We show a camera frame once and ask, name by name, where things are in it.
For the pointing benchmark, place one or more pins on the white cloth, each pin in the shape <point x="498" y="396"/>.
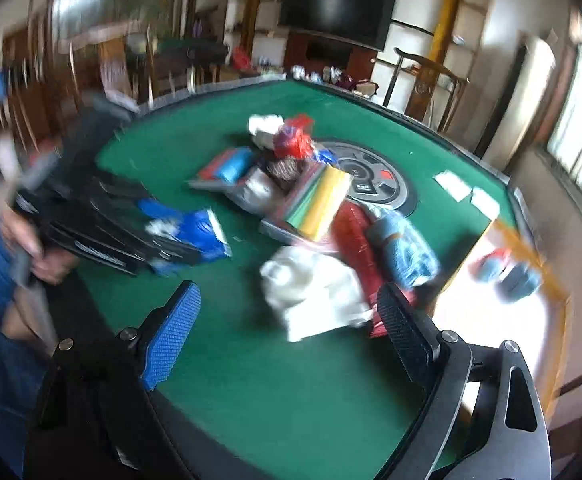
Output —
<point x="311" y="290"/>

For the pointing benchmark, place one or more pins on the yellow wooden pillar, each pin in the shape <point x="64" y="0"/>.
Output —
<point x="448" y="10"/>

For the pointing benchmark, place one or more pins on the yellow cardboard box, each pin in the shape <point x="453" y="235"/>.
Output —
<point x="471" y="320"/>

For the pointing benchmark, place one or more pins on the yellow roll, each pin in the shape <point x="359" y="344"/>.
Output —
<point x="326" y="200"/>

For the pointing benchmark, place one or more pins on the grey flat packet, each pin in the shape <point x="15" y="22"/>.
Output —
<point x="256" y="192"/>

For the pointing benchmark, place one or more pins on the purple and white bag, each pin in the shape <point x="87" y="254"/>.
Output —
<point x="343" y="81"/>

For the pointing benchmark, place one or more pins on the red shopping bag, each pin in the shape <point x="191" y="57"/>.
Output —
<point x="241" y="58"/>

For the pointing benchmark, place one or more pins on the white lemon-print tissue pack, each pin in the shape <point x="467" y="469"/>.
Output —
<point x="266" y="126"/>

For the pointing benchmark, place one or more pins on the red packet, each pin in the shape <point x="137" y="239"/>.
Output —
<point x="353" y="247"/>

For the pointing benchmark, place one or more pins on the person's left hand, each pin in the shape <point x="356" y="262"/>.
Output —
<point x="51" y="266"/>

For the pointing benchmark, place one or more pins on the tall standing air conditioner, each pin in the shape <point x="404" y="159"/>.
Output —
<point x="506" y="105"/>

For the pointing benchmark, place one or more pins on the black television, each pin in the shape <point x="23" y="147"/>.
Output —
<point x="336" y="10"/>

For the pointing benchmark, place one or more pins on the blue packet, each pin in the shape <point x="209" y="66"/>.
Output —
<point x="232" y="167"/>

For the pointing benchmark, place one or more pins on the brown knit item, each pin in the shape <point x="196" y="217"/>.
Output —
<point x="283" y="168"/>

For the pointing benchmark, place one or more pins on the dark wooden tv cabinet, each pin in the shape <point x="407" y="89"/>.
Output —
<point x="326" y="55"/>

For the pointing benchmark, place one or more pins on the carved-back wooden armchair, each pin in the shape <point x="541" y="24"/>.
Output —
<point x="426" y="90"/>

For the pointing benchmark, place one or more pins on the small blue cloth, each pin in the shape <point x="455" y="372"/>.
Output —
<point x="523" y="280"/>
<point x="491" y="267"/>

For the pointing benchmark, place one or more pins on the clear plastic-wrapped bundle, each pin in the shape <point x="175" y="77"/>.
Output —
<point x="323" y="155"/>

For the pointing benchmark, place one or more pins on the dark glass-top table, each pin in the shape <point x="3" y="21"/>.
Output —
<point x="191" y="52"/>

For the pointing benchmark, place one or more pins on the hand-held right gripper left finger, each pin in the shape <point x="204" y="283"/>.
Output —
<point x="171" y="332"/>

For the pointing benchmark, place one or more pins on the multicoloured flat packet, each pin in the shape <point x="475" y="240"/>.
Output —
<point x="286" y="212"/>

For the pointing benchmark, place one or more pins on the blue towel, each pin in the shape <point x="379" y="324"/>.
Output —
<point x="406" y="255"/>

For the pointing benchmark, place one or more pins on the red plastic bag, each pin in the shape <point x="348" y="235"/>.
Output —
<point x="296" y="136"/>

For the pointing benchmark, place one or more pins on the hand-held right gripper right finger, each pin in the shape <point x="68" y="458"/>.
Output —
<point x="406" y="340"/>

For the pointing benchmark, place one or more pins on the round table control panel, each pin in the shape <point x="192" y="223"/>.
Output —
<point x="378" y="187"/>

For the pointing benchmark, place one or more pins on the large barred window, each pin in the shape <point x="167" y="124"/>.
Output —
<point x="578" y="125"/>

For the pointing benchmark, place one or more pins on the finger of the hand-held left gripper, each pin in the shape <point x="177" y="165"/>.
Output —
<point x="161" y="210"/>
<point x="203" y="237"/>

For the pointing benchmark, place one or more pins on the white paper card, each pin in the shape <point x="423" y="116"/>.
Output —
<point x="452" y="185"/>
<point x="486" y="202"/>

